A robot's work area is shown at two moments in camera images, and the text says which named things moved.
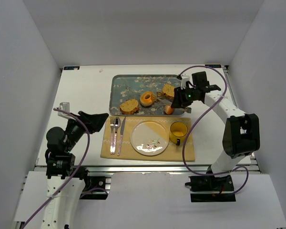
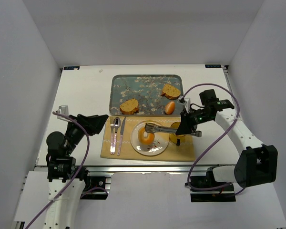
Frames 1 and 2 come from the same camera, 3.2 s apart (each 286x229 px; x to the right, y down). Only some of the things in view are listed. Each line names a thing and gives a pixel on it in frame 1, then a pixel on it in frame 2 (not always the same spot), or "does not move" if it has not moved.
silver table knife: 121,135 does not move
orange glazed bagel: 146,98 → 148,140
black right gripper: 181,97 → 189,119
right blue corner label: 214,66 does not move
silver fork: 112,123 does not move
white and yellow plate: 149,138 does not move
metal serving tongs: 158,97 → 152,128
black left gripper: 86,122 does not move
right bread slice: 168,90 does not move
